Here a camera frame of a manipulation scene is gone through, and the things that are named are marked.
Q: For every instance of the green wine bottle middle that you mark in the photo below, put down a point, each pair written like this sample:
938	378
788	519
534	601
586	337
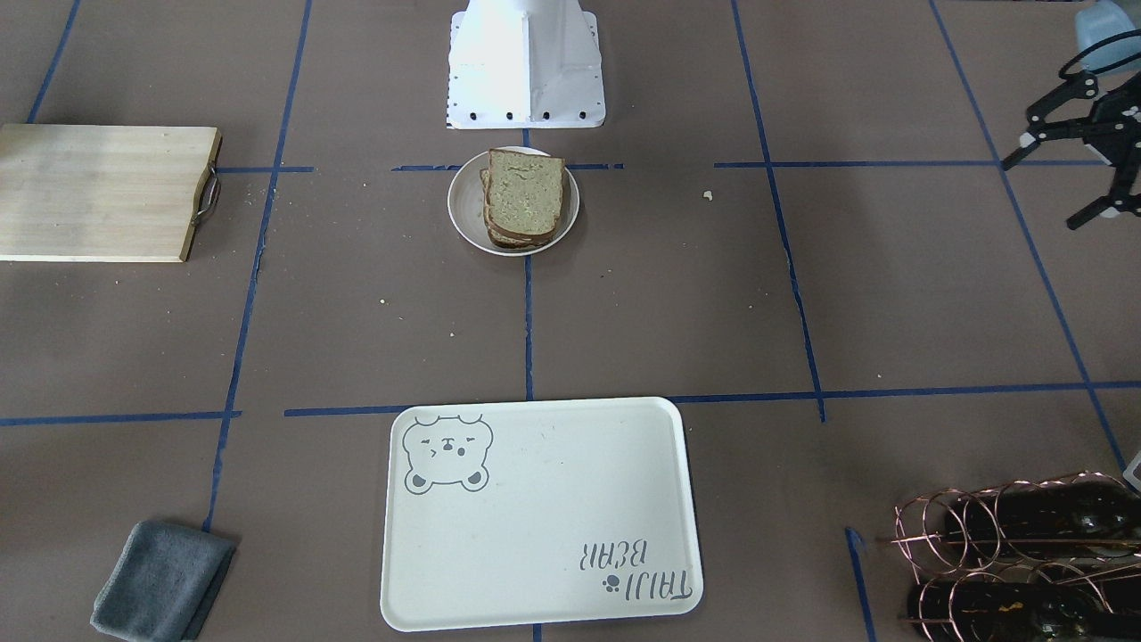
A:
1079	519

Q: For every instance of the green wine bottle front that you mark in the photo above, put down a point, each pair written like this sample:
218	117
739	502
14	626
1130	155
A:
975	610

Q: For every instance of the copper wire bottle rack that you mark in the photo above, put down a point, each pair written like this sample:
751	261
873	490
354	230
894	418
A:
1051	560

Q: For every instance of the green wine bottle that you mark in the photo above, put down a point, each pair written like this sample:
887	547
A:
1079	519
975	610

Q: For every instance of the white plate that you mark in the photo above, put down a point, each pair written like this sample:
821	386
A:
464	206

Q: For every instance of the wooden cutting board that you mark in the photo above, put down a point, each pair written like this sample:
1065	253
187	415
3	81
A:
105	193

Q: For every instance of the cream bear tray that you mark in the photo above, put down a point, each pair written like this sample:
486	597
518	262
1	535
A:
538	512

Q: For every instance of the grey folded cloth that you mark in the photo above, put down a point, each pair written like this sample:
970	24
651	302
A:
164	585

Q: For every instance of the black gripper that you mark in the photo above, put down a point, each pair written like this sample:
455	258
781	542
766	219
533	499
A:
1116	126

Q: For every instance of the bread slice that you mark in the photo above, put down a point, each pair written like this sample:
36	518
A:
505	241
524	195

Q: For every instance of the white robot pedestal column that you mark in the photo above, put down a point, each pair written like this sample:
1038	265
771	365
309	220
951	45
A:
524	65

